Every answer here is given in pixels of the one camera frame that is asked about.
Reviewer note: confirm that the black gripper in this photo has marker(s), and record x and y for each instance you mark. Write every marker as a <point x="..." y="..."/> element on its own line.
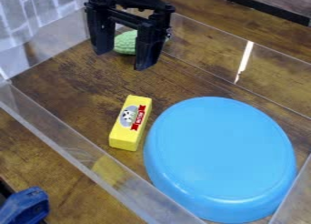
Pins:
<point x="154" y="29"/>

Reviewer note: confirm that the yellow brick with label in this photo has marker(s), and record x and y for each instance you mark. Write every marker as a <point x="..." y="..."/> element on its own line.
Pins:
<point x="130" y="123"/>

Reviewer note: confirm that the blue round tray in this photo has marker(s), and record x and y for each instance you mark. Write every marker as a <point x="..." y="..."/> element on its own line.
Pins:
<point x="219" y="156"/>

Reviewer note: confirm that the green knobbly toy vegetable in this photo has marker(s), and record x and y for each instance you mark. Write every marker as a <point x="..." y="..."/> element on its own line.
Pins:
<point x="126" y="43"/>

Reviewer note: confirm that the blue clamp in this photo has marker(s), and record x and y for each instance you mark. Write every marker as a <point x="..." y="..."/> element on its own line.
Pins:
<point x="25" y="207"/>

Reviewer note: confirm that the clear acrylic enclosure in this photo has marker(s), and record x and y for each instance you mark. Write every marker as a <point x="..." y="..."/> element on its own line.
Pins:
<point x="228" y="52"/>

